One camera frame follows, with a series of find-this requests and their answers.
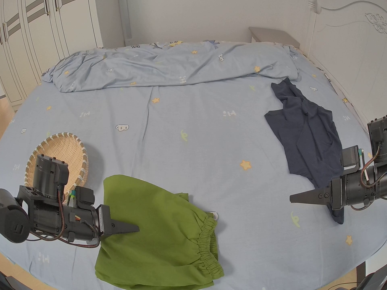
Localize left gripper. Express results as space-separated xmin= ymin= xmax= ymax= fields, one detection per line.
xmin=62 ymin=204 xmax=112 ymax=243

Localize grey bedside table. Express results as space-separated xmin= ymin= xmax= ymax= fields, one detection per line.
xmin=249 ymin=27 xmax=301 ymax=48

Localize white wardrobe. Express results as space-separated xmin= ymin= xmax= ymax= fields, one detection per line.
xmin=0 ymin=0 xmax=104 ymax=109

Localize dark blue garment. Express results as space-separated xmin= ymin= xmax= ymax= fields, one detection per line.
xmin=264 ymin=79 xmax=346 ymax=225

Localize bed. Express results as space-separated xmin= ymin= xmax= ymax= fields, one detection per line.
xmin=0 ymin=0 xmax=387 ymax=290

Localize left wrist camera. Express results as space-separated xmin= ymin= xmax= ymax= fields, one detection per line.
xmin=67 ymin=186 xmax=96 ymax=211

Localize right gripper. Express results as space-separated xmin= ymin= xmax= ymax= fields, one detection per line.
xmin=331 ymin=173 xmax=379 ymax=211

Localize black cable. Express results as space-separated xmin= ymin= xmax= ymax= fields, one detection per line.
xmin=26 ymin=233 xmax=101 ymax=249

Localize green shorts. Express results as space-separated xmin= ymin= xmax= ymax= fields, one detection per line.
xmin=95 ymin=175 xmax=225 ymax=290

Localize round woven basket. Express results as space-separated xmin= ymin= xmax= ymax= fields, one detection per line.
xmin=24 ymin=133 xmax=89 ymax=203

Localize white wall pipe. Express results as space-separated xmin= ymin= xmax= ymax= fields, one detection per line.
xmin=116 ymin=0 xmax=133 ymax=40

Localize pale blue quilt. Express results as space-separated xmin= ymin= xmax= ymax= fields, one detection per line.
xmin=42 ymin=39 xmax=303 ymax=93

